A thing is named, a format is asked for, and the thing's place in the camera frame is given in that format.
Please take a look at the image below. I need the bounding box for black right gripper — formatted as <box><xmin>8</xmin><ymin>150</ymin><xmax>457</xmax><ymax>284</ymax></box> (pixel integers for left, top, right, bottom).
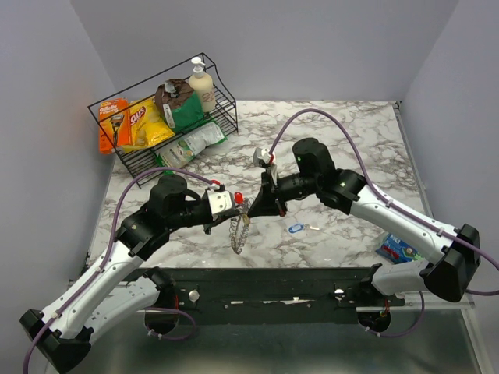
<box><xmin>247</xmin><ymin>169</ymin><xmax>320</xmax><ymax>218</ymax></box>

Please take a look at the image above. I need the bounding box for red key tag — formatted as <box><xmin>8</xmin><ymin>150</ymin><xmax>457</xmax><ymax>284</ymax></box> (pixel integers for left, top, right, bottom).
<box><xmin>234</xmin><ymin>192</ymin><xmax>244</xmax><ymax>204</ymax></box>

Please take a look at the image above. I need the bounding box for large metal key ring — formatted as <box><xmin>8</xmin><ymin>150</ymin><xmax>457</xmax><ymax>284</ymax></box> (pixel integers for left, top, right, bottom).
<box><xmin>228</xmin><ymin>198</ymin><xmax>254</xmax><ymax>254</ymax></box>

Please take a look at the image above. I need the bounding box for blue key tag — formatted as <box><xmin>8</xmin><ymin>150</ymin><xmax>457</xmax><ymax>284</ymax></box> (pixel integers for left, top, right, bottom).
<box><xmin>288</xmin><ymin>224</ymin><xmax>305</xmax><ymax>234</ymax></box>

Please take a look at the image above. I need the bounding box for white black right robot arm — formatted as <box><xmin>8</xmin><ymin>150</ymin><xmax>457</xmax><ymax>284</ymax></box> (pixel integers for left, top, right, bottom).
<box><xmin>248</xmin><ymin>138</ymin><xmax>480</xmax><ymax>305</ymax></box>

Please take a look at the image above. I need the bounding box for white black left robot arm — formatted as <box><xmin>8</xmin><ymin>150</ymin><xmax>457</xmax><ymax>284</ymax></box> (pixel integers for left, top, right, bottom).
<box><xmin>19</xmin><ymin>171</ymin><xmax>243</xmax><ymax>373</ymax></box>

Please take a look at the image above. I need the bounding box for white green snack pouch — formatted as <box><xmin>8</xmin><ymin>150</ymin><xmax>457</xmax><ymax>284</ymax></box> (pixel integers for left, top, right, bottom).
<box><xmin>157</xmin><ymin>122</ymin><xmax>226</xmax><ymax>168</ymax></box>

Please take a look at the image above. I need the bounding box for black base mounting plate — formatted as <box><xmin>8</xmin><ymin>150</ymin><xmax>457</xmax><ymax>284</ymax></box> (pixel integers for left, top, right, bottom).
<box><xmin>80</xmin><ymin>266</ymin><xmax>406</xmax><ymax>326</ymax></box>

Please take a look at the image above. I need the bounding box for yellow chips bag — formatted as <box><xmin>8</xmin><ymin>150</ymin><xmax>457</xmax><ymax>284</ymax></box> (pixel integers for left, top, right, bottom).
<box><xmin>121</xmin><ymin>98</ymin><xmax>175</xmax><ymax>153</ymax></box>

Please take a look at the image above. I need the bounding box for green brown bag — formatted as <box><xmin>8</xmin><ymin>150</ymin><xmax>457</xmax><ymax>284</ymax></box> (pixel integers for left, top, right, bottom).
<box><xmin>154</xmin><ymin>79</ymin><xmax>204</xmax><ymax>134</ymax></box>

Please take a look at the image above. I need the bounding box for cream lotion pump bottle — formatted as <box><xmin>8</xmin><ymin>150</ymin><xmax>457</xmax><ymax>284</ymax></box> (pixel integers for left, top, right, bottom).
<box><xmin>189</xmin><ymin>56</ymin><xmax>216</xmax><ymax>113</ymax></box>

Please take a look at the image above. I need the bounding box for orange razor package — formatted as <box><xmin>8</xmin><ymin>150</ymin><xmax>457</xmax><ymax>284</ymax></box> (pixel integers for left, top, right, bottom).
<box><xmin>98</xmin><ymin>97</ymin><xmax>132</xmax><ymax>154</ymax></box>

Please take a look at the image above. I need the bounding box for blue green toothbrush pack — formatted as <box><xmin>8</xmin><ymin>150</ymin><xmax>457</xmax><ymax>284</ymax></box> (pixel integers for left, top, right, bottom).
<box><xmin>376</xmin><ymin>234</ymin><xmax>423</xmax><ymax>264</ymax></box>

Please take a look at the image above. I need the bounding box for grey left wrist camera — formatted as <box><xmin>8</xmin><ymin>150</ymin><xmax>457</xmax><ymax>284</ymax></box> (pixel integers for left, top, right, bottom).
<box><xmin>207</xmin><ymin>189</ymin><xmax>235</xmax><ymax>218</ymax></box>

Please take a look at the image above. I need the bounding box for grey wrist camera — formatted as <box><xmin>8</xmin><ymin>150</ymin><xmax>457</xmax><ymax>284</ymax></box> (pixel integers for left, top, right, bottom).
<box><xmin>253</xmin><ymin>147</ymin><xmax>274</xmax><ymax>168</ymax></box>
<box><xmin>207</xmin><ymin>189</ymin><xmax>235</xmax><ymax>218</ymax></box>

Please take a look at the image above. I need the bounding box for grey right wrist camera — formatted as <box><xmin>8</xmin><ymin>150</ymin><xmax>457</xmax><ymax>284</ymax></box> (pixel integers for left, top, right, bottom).
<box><xmin>253</xmin><ymin>147</ymin><xmax>274</xmax><ymax>168</ymax></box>

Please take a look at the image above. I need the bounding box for black wire rack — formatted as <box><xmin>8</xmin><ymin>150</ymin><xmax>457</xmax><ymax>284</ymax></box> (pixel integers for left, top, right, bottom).
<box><xmin>88</xmin><ymin>52</ymin><xmax>239</xmax><ymax>177</ymax></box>

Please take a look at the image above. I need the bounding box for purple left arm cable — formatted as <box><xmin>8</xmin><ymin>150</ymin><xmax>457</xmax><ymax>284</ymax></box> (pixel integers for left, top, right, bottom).
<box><xmin>22</xmin><ymin>167</ymin><xmax>221</xmax><ymax>374</ymax></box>

